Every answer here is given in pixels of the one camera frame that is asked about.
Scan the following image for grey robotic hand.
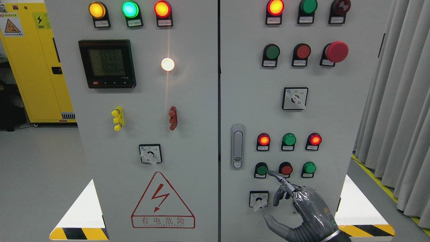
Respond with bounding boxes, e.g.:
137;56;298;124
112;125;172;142
263;170;351;242

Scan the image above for lower right green push button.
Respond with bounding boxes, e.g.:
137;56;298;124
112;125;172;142
301;161;316;178

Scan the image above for lower red push button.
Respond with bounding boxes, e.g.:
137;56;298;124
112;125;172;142
278;161;293;178

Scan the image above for red push button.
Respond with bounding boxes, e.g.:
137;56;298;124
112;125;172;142
278;161;293;178
291;43;311;67

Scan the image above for green start push button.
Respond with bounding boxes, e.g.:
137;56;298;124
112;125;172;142
254;162;268;179

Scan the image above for red mushroom emergency stop button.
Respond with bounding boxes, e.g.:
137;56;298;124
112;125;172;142
319;40;349;67

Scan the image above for upper red push button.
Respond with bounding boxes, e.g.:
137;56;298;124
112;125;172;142
291;43;311;67

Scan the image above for upper green push button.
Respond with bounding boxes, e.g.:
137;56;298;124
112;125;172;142
261;43;281;68

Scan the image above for right yellow black hazard strip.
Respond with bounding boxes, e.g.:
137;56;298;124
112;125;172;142
338;224;396;238

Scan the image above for yellow black hazard strip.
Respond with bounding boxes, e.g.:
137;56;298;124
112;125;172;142
338;224;396;238
49;227;109;240

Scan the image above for lower right red indicator lamp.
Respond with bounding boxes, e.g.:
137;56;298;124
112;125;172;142
305;133;322;151

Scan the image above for red indicator lamp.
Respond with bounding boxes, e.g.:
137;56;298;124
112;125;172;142
265;0;285;26
256;133;271;151
305;133;322;151
154;0;173;27

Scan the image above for lower middle green indicator lamp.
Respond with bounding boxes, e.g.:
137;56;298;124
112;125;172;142
281;133;297;151

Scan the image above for green indicator lamp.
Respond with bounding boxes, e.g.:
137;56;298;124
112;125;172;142
281;133;297;151
297;0;318;24
122;0;144;28

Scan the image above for lower left red indicator lamp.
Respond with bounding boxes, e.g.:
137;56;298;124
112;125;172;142
256;133;271;151

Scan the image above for grey pleated curtain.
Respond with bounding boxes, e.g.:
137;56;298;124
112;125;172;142
355;0;430;228

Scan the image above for red electric danger warning sticker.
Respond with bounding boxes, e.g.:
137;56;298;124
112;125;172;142
131;171;196;229

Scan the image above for red terminal connector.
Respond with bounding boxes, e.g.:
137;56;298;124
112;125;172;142
169;106;178;131

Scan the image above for grey electrical control cabinet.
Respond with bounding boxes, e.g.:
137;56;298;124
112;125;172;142
45;0;394;242

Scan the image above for green indicator lamp top right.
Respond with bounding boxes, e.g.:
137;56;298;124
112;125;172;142
297;0;318;24

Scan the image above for dark red buzzer lamp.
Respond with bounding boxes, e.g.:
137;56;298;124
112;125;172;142
328;0;351;24

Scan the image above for white lit indicator lamp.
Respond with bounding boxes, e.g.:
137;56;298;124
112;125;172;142
161;57;175;72

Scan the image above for red indicator lamp top right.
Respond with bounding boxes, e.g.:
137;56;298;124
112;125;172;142
265;0;285;26

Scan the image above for yellow terminal connector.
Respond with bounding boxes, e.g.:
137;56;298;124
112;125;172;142
112;106;124;131

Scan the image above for left yellow black hazard strip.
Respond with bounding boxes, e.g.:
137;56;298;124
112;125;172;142
49;227;109;240

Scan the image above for black digital power meter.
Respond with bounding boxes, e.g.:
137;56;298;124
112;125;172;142
78;39;136;89

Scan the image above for red indicator lamp top left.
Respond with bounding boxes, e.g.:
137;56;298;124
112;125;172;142
154;0;173;27

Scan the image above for green indicator lamp top left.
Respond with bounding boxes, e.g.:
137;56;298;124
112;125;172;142
122;0;144;28

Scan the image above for yellow indicator lamp top left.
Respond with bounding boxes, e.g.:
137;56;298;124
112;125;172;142
89;1;111;28

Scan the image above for yellow safety storage cabinet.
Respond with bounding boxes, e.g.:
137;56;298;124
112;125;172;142
1;0;76;124

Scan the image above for lower left rotary selector switch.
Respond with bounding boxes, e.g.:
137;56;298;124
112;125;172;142
249;191;270;212

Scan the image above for silver cabinet door handle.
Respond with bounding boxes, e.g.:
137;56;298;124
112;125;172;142
231;124;245;169

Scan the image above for upper right rotary selector switch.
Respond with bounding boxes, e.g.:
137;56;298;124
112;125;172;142
282;87;308;110

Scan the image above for left panel rotary selector switch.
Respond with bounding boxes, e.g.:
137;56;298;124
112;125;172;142
138;144;163;164

